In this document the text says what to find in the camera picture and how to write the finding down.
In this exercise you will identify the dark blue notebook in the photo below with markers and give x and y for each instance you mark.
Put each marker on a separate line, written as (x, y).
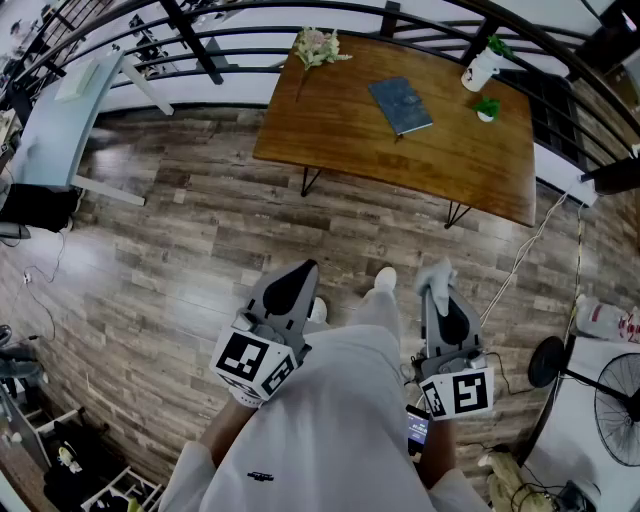
(400, 105)

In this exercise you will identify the small white potted plant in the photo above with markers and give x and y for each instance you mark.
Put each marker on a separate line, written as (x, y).
(487, 106)

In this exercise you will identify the black device with screen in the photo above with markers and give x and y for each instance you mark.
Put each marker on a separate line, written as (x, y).
(417, 430)

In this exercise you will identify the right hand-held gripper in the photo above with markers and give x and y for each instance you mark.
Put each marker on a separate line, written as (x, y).
(460, 392)

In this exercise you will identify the white power strip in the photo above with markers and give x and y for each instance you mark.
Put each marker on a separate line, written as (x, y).
(582, 190)

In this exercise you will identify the person's right forearm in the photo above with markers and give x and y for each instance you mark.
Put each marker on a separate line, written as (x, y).
(440, 450)

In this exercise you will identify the black bag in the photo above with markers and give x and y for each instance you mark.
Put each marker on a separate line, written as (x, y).
(35, 207)

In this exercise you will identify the person's left forearm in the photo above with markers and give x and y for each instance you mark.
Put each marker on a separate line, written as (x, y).
(225, 430)

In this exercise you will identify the black hairpin table leg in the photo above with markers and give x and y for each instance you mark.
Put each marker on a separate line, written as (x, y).
(447, 226)
(303, 192)

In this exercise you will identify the white printed vase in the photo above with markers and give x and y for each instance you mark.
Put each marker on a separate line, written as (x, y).
(480, 70)

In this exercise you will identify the person's white shoe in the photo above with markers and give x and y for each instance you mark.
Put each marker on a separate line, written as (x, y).
(320, 309)
(385, 279)

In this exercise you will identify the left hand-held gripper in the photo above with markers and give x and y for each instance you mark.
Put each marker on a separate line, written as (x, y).
(245, 357)

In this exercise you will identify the white wristband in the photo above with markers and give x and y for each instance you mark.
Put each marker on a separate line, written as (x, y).
(245, 398)

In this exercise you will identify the person's right white shoe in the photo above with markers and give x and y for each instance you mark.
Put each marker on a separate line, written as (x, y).
(385, 279)

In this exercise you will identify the beige wooden ornament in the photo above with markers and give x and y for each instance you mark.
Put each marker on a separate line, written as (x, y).
(505, 480)

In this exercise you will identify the person's white shirt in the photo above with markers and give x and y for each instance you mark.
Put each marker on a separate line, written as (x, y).
(320, 425)

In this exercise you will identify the artificial flower bouquet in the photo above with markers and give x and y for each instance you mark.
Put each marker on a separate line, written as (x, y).
(315, 47)

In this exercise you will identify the grey cleaning cloth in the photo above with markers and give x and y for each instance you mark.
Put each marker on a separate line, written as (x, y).
(435, 280)

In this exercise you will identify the person's left white shoe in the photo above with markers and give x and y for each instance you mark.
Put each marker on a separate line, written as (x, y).
(320, 309)

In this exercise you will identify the black standing fan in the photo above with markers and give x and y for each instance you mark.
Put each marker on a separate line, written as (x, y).
(547, 362)

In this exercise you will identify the white plastic bag red print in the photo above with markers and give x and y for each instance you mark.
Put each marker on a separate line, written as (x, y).
(600, 317)

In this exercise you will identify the white desk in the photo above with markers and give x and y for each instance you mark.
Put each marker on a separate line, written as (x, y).
(60, 130)

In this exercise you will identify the person's light trousers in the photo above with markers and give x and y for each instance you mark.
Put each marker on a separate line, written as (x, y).
(380, 310)

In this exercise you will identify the white storage rack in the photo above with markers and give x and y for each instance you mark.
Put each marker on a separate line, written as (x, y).
(25, 435)

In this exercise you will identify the green leafy sprig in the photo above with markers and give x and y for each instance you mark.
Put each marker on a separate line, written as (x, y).
(499, 46)

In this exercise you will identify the flat white box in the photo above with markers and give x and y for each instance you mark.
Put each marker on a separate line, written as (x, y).
(77, 82)

